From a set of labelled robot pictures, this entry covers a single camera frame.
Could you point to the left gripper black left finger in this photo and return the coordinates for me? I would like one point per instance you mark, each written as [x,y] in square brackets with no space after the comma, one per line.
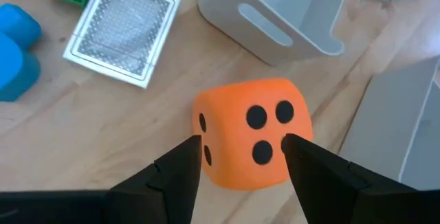
[154,196]

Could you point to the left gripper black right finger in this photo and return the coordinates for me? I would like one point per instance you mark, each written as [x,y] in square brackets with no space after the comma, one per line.
[337,196]

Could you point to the orange foam die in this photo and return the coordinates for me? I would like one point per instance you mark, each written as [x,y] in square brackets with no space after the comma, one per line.
[233,100]

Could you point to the grey plastic bin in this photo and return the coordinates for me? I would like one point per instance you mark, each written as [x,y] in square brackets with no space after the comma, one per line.
[385,121]
[223,14]

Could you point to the blue rounded toy block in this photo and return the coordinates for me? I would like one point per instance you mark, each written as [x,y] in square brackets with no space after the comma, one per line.
[13,62]

